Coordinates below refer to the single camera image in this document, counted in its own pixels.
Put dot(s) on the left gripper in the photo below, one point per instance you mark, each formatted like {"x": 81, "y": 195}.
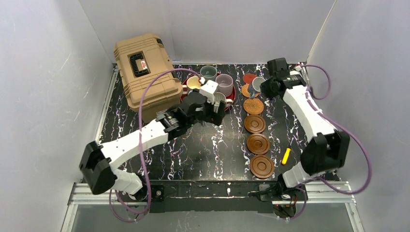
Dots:
{"x": 213, "y": 108}

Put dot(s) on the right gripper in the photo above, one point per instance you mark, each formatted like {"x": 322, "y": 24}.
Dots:
{"x": 267, "y": 88}

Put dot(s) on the grey ribbed mug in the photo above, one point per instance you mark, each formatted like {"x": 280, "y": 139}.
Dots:
{"x": 220, "y": 98}

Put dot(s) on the grey printed mug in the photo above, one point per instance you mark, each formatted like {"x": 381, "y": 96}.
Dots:
{"x": 254, "y": 87}

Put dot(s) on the red round coaster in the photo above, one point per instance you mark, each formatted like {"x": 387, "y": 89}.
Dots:
{"x": 248, "y": 78}

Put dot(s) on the dark wooden coaster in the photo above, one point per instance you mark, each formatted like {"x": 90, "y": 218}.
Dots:
{"x": 254, "y": 124}

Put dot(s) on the woven rattan coaster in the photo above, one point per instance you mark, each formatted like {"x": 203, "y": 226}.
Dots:
{"x": 253, "y": 106}
{"x": 245, "y": 91}

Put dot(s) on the brown wooden coaster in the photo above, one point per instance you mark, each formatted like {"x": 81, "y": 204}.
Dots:
{"x": 258, "y": 144}

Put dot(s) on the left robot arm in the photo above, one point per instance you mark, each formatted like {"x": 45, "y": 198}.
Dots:
{"x": 100, "y": 163}

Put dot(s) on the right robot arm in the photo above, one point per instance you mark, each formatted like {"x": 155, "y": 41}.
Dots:
{"x": 295, "y": 99}

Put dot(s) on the lilac textured mug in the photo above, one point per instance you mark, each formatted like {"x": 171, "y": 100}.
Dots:
{"x": 225, "y": 84}

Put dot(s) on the red round tray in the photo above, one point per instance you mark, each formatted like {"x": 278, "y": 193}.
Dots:
{"x": 232, "y": 96}

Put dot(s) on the cream yellow mug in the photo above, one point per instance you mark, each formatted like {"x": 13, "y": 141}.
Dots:
{"x": 191, "y": 84}

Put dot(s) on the sage green mug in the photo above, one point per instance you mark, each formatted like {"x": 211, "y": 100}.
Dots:
{"x": 208, "y": 72}

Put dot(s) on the tan plastic tool case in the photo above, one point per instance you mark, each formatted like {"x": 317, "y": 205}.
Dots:
{"x": 140, "y": 59}

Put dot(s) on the yellow marker pen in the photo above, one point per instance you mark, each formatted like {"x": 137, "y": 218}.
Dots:
{"x": 286, "y": 156}

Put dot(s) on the front aluminium frame rail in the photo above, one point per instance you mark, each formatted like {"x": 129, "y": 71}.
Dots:
{"x": 317, "y": 192}

